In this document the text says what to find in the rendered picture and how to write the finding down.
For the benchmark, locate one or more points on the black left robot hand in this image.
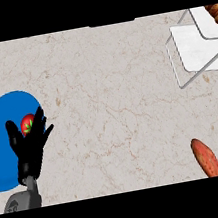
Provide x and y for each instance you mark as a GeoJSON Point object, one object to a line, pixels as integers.
{"type": "Point", "coordinates": [28, 148]}

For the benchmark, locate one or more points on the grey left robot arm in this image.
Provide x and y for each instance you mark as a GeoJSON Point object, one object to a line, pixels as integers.
{"type": "Point", "coordinates": [24, 198]}

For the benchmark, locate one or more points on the blue oval placemat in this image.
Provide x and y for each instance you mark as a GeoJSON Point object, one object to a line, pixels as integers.
{"type": "Point", "coordinates": [3, 133]}

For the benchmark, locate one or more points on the brown croissant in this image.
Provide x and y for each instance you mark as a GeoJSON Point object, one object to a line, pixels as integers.
{"type": "Point", "coordinates": [216, 12]}

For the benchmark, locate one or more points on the red tomato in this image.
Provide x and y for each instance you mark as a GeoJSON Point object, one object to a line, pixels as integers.
{"type": "Point", "coordinates": [27, 123]}

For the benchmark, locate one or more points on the orange sweet potato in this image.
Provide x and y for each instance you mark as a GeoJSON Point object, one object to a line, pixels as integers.
{"type": "Point", "coordinates": [206, 158]}

